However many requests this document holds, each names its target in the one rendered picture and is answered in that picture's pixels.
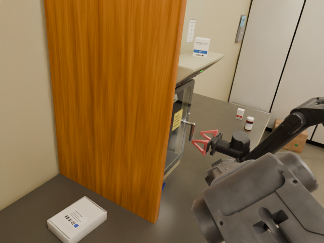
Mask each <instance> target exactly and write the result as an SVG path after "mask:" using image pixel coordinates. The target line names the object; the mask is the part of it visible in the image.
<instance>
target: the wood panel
mask: <svg viewBox="0 0 324 243"><path fill-rule="evenodd" d="M186 4H187V0H44V8H45V19H46V29H47V40H48V50H49V60H50V71H51V81H52V92H53V102H54V117H55V127H56V138H57V148H58V158H59V169H60V174H62V175H64V176H66V177H68V178H70V179H71V180H73V181H75V182H77V183H79V184H81V185H83V186H84V187H86V188H88V189H90V190H92V191H94V192H96V193H97V194H99V195H101V196H103V197H105V198H107V199H109V200H110V201H112V202H114V203H116V204H118V205H120V206H121V207H123V208H125V209H127V210H129V211H131V212H133V213H135V214H136V215H138V216H140V217H142V218H144V219H146V220H147V221H149V222H151V223H153V224H154V223H155V222H156V221H157V219H158V216H159V208H160V201H161V194H162V184H163V176H164V169H165V162H166V154H167V147H168V139H169V132H170V125H171V117H172V110H173V102H174V95H175V88H176V78H177V70H178V63H179V56H180V48H181V41H182V33H183V26H184V19H185V11H186Z"/></svg>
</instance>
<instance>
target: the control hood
mask: <svg viewBox="0 0 324 243"><path fill-rule="evenodd" d="M192 55H193V51H191V52H188V53H185V54H181V55H180V56H179V63H178V70H177V78H176V85H177V84H179V83H180V82H182V81H183V80H184V79H186V78H187V77H188V76H190V75H192V74H194V73H196V72H198V71H200V70H202V69H204V68H206V67H208V68H209V67H211V66H212V65H214V64H215V63H216V62H218V61H219V60H221V59H222V58H224V56H225V55H224V54H220V53H215V52H210V51H208V55H207V58H203V57H196V56H192ZM208 68H206V69H208ZM206 69H205V70H206ZM205 70H203V71H202V72H204V71H205ZM202 72H200V73H199V74H201V73H202ZM199 74H197V75H199ZM197 75H196V76H197Z"/></svg>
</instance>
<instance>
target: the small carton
mask: <svg viewBox="0 0 324 243"><path fill-rule="evenodd" d="M209 44H210V39H208V38H201V37H196V38H195V43H194V49H193V55H192V56H196V57H203V58H207V55H208V50H209Z"/></svg>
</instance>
